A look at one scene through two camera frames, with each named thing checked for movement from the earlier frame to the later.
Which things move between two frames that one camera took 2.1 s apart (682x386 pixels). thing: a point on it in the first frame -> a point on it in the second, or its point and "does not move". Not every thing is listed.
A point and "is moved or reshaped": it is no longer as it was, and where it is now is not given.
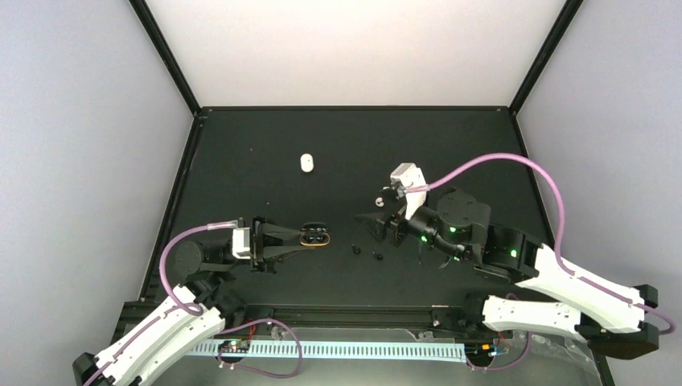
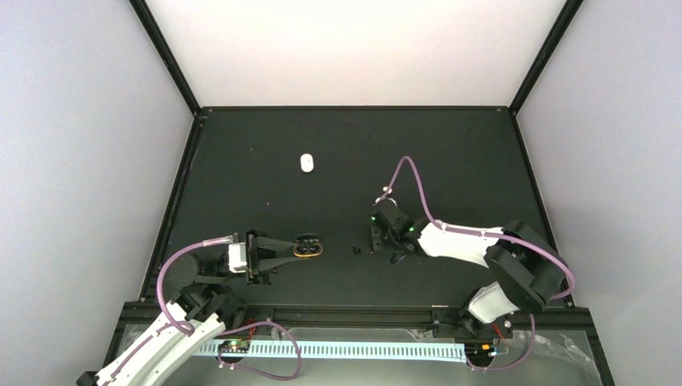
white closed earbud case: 306,162 does not move
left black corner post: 170,57 does not move
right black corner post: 560,25 does not move
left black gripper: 266,250 -> 260,258
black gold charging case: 314,234 is moved or reshaped
